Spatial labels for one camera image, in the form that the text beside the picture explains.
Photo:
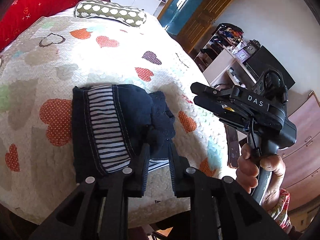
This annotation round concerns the wooden drawer cabinet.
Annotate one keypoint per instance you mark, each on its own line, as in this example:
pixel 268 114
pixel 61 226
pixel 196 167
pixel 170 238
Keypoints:
pixel 302 159

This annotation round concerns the purple square clock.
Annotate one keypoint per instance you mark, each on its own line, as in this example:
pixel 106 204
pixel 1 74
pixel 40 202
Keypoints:
pixel 242 55

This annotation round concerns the right hand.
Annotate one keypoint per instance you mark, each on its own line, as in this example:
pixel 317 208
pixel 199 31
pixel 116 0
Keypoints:
pixel 247 172

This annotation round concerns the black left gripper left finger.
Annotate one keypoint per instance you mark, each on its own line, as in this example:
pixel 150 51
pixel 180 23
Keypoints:
pixel 98 208

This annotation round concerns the patchwork heart quilt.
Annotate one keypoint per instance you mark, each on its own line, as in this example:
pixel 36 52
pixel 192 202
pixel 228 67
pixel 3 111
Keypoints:
pixel 117 68

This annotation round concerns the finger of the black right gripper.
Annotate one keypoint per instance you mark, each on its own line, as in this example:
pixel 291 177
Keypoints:
pixel 224 115
pixel 206 91

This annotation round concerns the long red bolster pillow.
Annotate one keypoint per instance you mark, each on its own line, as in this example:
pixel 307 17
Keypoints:
pixel 23 13

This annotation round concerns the white shelf unit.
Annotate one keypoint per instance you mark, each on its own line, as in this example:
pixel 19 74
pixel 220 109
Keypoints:
pixel 226 70

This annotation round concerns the wooden door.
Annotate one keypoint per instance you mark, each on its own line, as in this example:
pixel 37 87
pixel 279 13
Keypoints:
pixel 200 22

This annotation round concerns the black shoe rack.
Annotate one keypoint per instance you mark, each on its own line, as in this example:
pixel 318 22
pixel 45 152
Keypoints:
pixel 225 36

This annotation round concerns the olive white-dotted bolster pillow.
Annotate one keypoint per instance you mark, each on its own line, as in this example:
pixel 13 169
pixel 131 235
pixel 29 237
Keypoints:
pixel 130 16

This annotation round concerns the floral sleeve forearm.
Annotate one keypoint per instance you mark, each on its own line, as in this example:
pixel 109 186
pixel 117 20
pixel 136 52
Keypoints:
pixel 279 212

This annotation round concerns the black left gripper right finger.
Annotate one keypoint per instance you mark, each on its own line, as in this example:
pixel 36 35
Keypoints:
pixel 220 208

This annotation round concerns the dark round mantel clock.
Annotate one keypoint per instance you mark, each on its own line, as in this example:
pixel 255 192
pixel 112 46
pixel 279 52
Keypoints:
pixel 252 47

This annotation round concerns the navy striped children's pants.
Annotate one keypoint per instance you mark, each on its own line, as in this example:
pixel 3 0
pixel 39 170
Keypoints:
pixel 111 123

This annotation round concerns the black television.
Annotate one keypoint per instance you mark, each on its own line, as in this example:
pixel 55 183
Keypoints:
pixel 262 60

